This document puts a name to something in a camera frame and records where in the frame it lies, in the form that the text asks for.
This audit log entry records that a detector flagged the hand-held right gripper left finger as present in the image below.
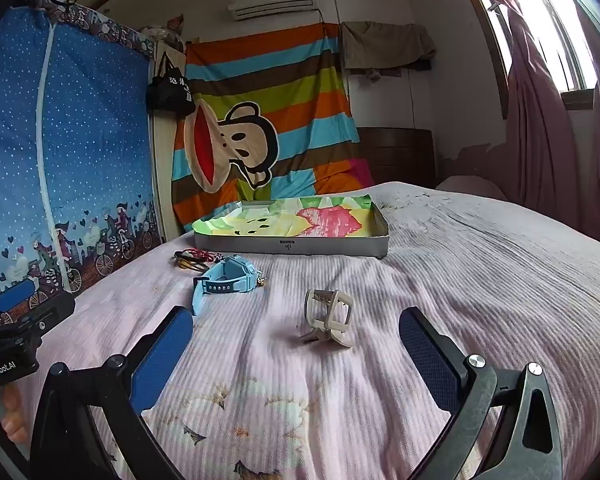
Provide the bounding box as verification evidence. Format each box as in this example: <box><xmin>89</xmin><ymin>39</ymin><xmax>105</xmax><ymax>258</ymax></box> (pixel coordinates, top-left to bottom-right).
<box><xmin>30</xmin><ymin>306</ymin><xmax>196</xmax><ymax>480</ymax></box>

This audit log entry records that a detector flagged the shallow grey box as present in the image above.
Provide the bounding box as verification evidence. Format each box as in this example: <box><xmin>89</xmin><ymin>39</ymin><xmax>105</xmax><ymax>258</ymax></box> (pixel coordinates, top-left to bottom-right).
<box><xmin>193</xmin><ymin>195</ymin><xmax>391</xmax><ymax>259</ymax></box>

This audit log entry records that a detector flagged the light blue wristwatch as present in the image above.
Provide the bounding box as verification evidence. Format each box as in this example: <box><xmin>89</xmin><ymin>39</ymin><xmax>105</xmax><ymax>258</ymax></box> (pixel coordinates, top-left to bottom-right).
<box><xmin>191</xmin><ymin>255</ymin><xmax>260</xmax><ymax>316</ymax></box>

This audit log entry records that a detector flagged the pink ribbed bedsheet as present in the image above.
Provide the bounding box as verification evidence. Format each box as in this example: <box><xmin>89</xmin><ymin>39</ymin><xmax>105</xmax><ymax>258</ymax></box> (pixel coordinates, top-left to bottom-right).
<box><xmin>10</xmin><ymin>180</ymin><xmax>600</xmax><ymax>480</ymax></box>

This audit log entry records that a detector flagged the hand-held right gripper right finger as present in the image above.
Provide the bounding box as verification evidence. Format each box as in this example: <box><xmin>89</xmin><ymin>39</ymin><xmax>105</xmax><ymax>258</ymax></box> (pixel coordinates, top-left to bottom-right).
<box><xmin>398</xmin><ymin>307</ymin><xmax>563</xmax><ymax>480</ymax></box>

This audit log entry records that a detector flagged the striped monkey print blanket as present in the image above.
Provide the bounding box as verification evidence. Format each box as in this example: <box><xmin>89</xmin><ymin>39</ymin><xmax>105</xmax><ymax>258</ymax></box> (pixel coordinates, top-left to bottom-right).
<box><xmin>170</xmin><ymin>22</ymin><xmax>376</xmax><ymax>233</ymax></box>

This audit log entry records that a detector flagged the pink curtain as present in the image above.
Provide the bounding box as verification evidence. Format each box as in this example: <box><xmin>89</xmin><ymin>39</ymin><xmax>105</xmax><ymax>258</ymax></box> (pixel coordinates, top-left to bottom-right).
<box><xmin>450</xmin><ymin>0</ymin><xmax>600</xmax><ymax>251</ymax></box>

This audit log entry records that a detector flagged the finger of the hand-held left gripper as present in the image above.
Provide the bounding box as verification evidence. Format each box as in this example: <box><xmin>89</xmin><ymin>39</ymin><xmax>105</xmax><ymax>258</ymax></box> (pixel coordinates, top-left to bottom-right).
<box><xmin>0</xmin><ymin>279</ymin><xmax>37</xmax><ymax>328</ymax></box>
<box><xmin>0</xmin><ymin>292</ymin><xmax>77</xmax><ymax>347</ymax></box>

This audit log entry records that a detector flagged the person's left hand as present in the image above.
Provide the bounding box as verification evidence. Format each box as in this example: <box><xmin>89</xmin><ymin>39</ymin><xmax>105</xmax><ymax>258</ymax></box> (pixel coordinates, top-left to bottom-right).
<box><xmin>0</xmin><ymin>385</ymin><xmax>29</xmax><ymax>446</ymax></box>

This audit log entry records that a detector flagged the white air conditioner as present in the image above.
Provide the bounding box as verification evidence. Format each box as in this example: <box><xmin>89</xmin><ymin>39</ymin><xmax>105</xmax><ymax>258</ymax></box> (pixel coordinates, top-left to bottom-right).
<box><xmin>226</xmin><ymin>0</ymin><xmax>322</xmax><ymax>22</ymax></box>

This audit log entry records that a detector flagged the pink pillow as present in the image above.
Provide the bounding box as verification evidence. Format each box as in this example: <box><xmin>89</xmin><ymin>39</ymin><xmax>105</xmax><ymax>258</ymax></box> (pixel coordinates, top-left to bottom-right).
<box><xmin>435</xmin><ymin>174</ymin><xmax>506</xmax><ymax>202</ymax></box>

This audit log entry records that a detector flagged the brown hanging cloth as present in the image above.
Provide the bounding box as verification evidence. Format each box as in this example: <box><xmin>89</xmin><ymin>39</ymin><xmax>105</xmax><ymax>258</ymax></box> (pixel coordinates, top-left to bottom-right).
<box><xmin>340</xmin><ymin>21</ymin><xmax>437</xmax><ymax>81</ymax></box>

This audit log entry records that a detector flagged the black tote bag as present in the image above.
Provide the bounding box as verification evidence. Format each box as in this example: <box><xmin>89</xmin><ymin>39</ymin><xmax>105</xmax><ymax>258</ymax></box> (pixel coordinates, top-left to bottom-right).
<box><xmin>146</xmin><ymin>52</ymin><xmax>197</xmax><ymax>116</ymax></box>

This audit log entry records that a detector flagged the window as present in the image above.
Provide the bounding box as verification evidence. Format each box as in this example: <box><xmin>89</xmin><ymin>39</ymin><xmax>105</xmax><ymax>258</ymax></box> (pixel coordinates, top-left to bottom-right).
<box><xmin>475</xmin><ymin>0</ymin><xmax>600</xmax><ymax>106</ymax></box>

